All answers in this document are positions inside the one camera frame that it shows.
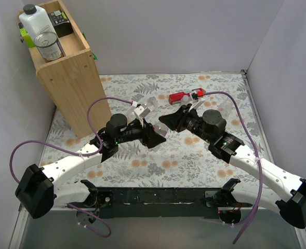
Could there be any white jug with grey cap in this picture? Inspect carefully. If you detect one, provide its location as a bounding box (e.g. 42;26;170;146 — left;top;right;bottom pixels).
19;4;58;42

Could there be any metal tin can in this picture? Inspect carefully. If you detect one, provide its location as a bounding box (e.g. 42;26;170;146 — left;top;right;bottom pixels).
34;31;64;62

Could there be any green object behind shelf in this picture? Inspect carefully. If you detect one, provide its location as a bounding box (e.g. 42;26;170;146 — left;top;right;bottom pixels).
18;22;35;48

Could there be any black electronic device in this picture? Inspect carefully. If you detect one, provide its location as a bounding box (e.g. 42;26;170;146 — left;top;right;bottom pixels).
48;10;73;38

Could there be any small white bottle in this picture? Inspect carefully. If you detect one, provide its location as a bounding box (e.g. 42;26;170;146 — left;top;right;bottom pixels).
180;95;190;105

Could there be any red rectangular box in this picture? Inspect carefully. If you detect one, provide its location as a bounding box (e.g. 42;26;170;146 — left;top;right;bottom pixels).
168;90;193;105

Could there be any wooden shelf box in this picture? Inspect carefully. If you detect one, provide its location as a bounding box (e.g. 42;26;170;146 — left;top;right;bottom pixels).
29;1;111;139

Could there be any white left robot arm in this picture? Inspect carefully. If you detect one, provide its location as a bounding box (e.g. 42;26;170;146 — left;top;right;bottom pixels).
15;114;167;218

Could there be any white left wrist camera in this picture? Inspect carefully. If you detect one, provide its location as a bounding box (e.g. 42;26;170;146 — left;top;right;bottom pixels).
134;105;151;127

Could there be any clear bottle with white cap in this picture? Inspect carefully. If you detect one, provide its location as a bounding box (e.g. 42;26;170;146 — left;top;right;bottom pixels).
126;96;158;121

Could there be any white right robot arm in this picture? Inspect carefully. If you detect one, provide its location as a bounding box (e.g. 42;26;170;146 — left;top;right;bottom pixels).
159;105;306;229

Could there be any floral patterned table mat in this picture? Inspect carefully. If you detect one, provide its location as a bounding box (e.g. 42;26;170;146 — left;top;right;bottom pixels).
35;72;265;189

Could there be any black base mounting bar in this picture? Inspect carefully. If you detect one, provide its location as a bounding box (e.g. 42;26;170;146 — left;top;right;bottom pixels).
71;187;243;219

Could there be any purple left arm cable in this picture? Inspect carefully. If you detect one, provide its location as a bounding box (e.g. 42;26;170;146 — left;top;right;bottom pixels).
9;97;139;238

